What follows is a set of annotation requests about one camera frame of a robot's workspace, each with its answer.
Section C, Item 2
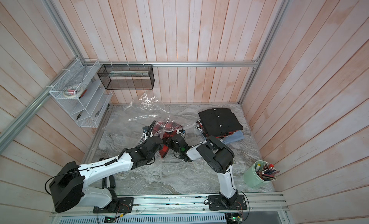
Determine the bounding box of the clear plastic vacuum bag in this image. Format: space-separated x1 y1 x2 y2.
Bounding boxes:
121 91 202 167

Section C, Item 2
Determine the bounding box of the dark shirt red lining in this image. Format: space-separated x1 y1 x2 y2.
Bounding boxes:
198 108 243 135

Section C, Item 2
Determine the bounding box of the light blue shirt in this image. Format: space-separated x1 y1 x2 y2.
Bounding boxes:
222 131 245 145

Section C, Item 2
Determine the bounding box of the red black plaid shirt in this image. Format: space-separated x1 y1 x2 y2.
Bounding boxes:
202 125 235 139
152 121 185 159

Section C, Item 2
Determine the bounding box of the grey black plaid shirt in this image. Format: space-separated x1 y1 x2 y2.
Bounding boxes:
196 119 206 137

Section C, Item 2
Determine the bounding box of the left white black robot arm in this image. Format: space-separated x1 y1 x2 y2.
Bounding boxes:
46 122 163 213

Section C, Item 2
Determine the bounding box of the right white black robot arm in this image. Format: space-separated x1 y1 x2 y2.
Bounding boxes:
166 134 239 210

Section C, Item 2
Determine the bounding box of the tape roll in shelf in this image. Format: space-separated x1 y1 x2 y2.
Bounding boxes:
62 85 83 99

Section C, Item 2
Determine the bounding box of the green cup with pens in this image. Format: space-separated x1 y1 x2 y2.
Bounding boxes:
243 160 280 189

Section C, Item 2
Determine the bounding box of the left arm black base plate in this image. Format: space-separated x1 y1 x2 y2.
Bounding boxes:
93 197 134 214

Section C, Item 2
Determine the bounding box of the black wire mesh basket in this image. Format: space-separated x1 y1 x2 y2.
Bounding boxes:
97 63 155 90

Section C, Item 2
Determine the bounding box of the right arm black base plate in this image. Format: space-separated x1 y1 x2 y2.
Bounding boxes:
207 193 248 211

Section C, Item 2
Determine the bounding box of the white wire mesh shelf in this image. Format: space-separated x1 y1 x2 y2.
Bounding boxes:
50 59 112 128

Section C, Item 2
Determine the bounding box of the aluminium frame rail back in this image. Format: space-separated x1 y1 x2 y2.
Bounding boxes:
83 59 258 68

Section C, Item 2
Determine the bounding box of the aluminium frame rail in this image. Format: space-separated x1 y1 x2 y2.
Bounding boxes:
236 0 293 105
83 59 258 68
1 57 79 154

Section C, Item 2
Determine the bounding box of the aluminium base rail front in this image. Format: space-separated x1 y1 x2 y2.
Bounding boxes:
59 192 289 223

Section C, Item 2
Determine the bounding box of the aluminium frame rail left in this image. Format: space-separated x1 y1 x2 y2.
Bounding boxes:
1 57 79 154

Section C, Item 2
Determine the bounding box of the aluminium frame rail right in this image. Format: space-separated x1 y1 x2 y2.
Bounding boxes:
236 0 293 105

